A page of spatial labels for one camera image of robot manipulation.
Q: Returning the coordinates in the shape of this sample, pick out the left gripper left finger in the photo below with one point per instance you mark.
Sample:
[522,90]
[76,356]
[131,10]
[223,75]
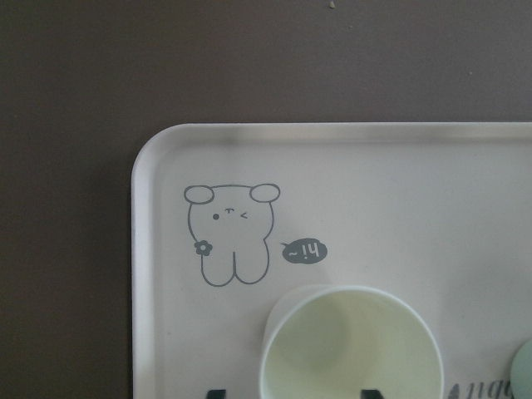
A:
[216,394]

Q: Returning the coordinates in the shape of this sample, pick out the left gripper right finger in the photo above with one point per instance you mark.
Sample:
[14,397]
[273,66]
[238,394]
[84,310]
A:
[371,393]

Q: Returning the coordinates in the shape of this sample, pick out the cream white plastic cup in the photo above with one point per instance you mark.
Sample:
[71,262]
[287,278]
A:
[332,341]

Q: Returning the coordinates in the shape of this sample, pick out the green plastic cup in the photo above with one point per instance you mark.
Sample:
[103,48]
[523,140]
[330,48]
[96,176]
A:
[521,372]

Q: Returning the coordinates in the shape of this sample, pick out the cream rabbit serving tray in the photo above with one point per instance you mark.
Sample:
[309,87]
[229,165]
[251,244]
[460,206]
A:
[437,214]

